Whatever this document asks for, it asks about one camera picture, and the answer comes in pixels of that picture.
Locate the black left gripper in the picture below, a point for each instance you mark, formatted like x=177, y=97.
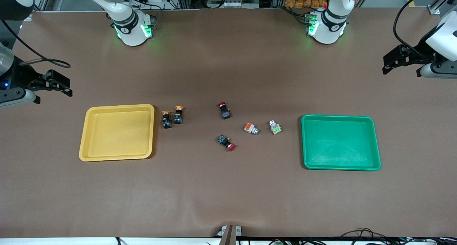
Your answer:
x=420, y=52

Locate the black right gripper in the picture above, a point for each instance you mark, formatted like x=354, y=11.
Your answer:
x=22, y=78

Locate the yellow pushbutton black body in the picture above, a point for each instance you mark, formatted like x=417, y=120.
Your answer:
x=166, y=121
x=178, y=117

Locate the green pushbutton orange contact block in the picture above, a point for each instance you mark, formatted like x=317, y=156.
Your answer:
x=250, y=128

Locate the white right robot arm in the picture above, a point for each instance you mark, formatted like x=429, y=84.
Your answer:
x=130, y=23

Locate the yellow plastic tray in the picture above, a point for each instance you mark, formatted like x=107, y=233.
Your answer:
x=117, y=134

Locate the green plastic tray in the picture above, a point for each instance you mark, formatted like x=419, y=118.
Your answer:
x=339, y=143

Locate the red pushbutton black body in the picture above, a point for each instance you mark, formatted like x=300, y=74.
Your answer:
x=224, y=112
x=225, y=141

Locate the metal table clamp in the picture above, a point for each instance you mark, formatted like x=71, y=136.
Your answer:
x=229, y=234

